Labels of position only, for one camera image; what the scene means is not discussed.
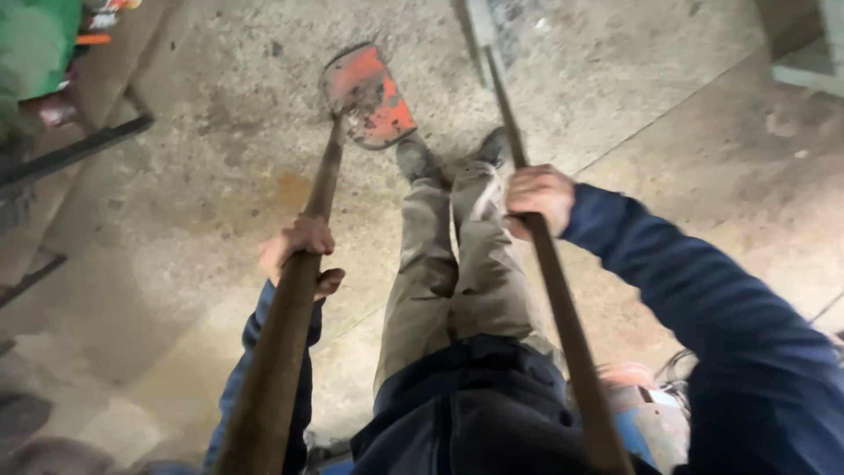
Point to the person's right hand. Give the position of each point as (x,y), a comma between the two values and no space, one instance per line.
(539,192)

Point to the person's left hand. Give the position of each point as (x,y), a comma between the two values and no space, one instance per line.
(298,243)

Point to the person's right fingers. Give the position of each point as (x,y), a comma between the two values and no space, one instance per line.
(527,194)

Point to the person's right shoe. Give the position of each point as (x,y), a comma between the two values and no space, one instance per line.
(493,146)

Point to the person's shoe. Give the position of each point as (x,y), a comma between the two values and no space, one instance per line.
(493,146)
(415,158)

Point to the person's grey trousers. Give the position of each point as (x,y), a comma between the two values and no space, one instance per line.
(461,277)

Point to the person's left shoe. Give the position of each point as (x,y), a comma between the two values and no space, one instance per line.
(415,158)

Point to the person's dark blue jacket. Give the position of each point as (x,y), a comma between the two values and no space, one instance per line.
(475,409)

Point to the blue and orange machine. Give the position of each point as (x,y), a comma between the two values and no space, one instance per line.
(646,412)

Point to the pale green box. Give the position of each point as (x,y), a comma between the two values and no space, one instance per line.
(808,49)

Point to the green container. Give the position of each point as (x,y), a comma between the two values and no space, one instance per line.
(33,46)

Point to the black metal frame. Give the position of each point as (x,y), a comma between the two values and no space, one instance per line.
(66,152)

